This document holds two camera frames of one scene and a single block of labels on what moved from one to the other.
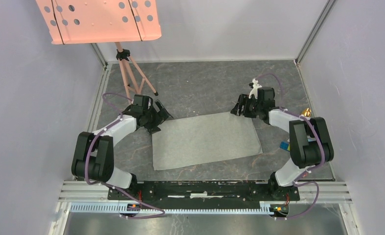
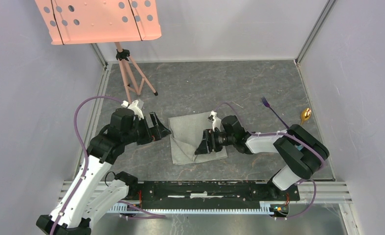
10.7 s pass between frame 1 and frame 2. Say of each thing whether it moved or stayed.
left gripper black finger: moved
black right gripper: moved
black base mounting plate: stayed
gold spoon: stayed
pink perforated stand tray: stayed
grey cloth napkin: moved
